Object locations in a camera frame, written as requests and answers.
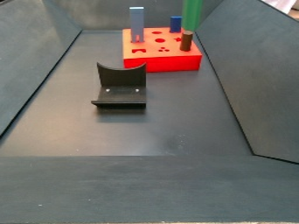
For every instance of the red shape sorter board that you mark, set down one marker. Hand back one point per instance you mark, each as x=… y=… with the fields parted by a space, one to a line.
x=159 y=52

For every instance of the black curved holder stand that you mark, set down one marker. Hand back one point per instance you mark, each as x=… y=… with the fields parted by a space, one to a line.
x=121 y=87

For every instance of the dark brown cylinder peg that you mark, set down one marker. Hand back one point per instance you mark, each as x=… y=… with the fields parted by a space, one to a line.
x=186 y=41

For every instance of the dark blue block peg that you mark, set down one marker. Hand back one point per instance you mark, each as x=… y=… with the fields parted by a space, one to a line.
x=175 y=24

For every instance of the light blue tall peg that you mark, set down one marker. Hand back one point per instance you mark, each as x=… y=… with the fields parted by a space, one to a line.
x=136 y=18

